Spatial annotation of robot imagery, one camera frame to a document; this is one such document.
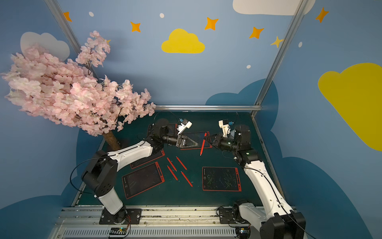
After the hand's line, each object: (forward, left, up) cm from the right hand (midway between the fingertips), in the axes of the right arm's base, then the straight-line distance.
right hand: (207, 137), depth 72 cm
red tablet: (-3, +25, +5) cm, 26 cm away
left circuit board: (-39, +42, -30) cm, 65 cm away
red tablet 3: (-10, -10, -29) cm, 32 cm away
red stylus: (-4, +2, -2) cm, 5 cm away
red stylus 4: (-10, +17, -28) cm, 35 cm away
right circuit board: (-35, -21, -31) cm, 51 cm away
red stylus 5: (-11, +10, -29) cm, 32 cm away
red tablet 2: (+18, +5, -27) cm, 33 cm away
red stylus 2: (-1, +14, -28) cm, 31 cm away
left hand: (-3, +4, -2) cm, 5 cm away
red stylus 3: (-3, +20, -28) cm, 34 cm away
